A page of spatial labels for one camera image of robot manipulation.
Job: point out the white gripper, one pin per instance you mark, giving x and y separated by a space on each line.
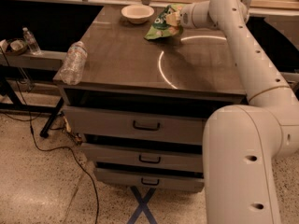
188 17

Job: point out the green rice chip bag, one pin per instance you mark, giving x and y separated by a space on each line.
160 28

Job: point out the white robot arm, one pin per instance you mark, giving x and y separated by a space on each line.
240 141

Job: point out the white paper bowl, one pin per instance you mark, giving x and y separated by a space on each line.
137 14

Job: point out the grey drawer cabinet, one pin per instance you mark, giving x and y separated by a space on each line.
189 75

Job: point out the clear plastic water bottle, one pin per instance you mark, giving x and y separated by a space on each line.
74 63

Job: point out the top grey drawer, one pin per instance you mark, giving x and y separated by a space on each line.
131 125

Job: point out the grey drawer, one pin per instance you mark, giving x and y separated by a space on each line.
131 125
143 158
111 176

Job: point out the grey side shelf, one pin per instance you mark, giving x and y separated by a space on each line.
47 60

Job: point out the small water bottle on shelf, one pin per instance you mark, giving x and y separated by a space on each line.
31 41

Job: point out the middle grey drawer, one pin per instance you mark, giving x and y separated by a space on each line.
143 158

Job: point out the bottom grey drawer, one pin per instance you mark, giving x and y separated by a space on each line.
111 176

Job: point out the blue tape cross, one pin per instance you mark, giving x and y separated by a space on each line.
142 206

